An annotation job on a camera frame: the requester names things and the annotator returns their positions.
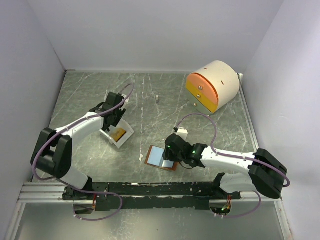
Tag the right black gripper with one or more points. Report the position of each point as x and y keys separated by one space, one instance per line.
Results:
x=167 y=155

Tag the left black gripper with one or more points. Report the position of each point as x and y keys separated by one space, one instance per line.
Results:
x=121 y=113

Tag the white card tray box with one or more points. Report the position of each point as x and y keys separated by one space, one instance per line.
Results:
x=123 y=124

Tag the brown leather card holder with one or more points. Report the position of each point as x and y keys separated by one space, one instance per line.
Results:
x=154 y=158

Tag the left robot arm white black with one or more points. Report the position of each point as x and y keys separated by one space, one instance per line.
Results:
x=53 y=152

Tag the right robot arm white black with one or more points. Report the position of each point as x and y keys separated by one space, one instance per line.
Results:
x=258 y=171

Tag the stack of cards in tray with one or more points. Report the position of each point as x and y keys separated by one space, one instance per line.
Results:
x=117 y=134

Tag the cream round drawer cabinet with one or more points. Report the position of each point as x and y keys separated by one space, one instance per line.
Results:
x=212 y=86

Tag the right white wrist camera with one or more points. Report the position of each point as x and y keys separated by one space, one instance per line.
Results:
x=181 y=132

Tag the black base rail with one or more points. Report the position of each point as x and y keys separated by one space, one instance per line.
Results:
x=166 y=195

